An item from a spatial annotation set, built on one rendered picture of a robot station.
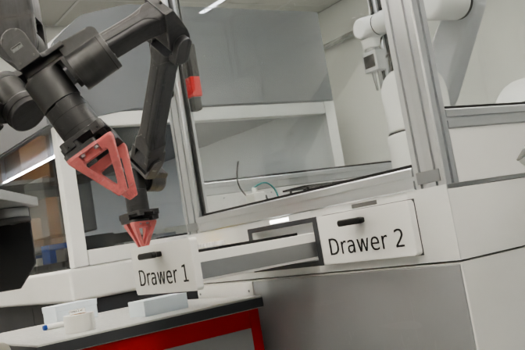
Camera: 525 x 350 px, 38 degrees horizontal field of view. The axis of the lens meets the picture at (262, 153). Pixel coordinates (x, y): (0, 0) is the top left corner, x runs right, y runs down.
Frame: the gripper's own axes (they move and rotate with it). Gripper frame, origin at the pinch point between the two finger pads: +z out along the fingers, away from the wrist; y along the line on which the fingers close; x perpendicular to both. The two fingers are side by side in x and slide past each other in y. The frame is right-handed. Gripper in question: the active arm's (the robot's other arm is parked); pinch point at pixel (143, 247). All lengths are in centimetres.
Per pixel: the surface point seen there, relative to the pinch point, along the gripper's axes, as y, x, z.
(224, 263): -38.1, 2.7, 7.6
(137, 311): -1.1, 4.9, 15.4
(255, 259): -38.6, -5.3, 7.9
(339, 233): -51, -20, 5
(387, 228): -66, -19, 6
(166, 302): -4.9, -1.2, 14.6
